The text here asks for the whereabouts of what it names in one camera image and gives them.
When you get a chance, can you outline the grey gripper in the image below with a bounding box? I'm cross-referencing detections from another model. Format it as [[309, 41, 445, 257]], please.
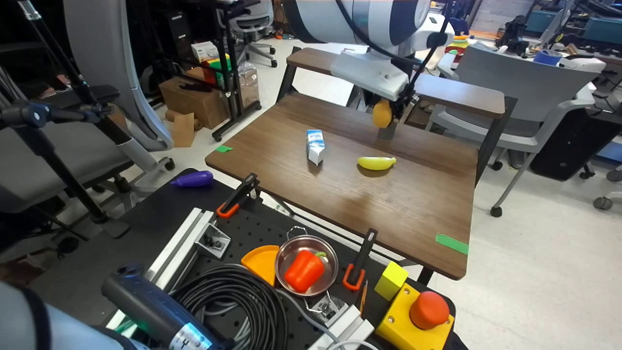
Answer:
[[330, 52, 408, 101]]

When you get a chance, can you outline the orange round plush toy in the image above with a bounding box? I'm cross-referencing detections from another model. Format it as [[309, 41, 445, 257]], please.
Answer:
[[371, 99, 392, 128]]

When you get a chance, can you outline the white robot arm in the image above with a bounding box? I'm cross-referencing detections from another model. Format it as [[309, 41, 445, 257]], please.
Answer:
[[287, 0, 437, 101]]

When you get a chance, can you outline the yellow plush banana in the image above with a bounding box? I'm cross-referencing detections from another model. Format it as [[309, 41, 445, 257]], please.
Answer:
[[357, 155, 396, 171]]

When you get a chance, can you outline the orange toy pepper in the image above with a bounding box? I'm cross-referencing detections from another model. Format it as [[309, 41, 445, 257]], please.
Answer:
[[283, 251, 324, 294]]

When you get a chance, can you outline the purple toy eggplant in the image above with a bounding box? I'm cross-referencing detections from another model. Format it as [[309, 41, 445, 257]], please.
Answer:
[[173, 171, 213, 189]]

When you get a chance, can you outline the orange wedge toy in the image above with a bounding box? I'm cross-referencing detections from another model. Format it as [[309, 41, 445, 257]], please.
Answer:
[[241, 245, 280, 286]]

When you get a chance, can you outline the raised wooden shelf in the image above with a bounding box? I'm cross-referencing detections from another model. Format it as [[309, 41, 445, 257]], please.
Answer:
[[287, 49, 505, 117]]

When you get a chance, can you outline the grey cylinder cup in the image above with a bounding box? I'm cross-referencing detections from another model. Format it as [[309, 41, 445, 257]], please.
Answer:
[[377, 124, 396, 140]]

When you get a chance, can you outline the blue white milk carton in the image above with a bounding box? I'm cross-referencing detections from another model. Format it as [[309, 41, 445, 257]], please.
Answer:
[[305, 128, 326, 165]]

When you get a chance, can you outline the cardboard box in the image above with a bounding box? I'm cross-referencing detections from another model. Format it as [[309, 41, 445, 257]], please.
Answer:
[[159, 78, 229, 128]]

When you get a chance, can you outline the small green tape corner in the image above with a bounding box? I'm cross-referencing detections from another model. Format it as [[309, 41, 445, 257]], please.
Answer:
[[215, 144, 233, 154]]

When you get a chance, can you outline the grey office chair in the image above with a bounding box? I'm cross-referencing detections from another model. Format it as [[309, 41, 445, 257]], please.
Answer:
[[454, 45, 604, 218]]

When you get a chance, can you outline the green tape marker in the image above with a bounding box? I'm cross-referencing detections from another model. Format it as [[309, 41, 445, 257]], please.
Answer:
[[435, 233, 468, 255]]

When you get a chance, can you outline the yellow cube block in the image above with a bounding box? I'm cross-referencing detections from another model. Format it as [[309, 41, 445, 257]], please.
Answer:
[[375, 260, 408, 301]]

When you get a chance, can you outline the yellow emergency stop box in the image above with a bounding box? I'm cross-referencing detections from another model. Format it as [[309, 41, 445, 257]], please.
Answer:
[[375, 284, 454, 350]]

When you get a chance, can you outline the orange handled clamp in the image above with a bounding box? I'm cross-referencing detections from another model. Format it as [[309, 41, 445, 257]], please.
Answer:
[[342, 229, 377, 292], [215, 173, 258, 220]]

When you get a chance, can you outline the coiled black cable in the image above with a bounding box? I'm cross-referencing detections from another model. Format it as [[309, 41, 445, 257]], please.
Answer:
[[173, 262, 289, 350]]

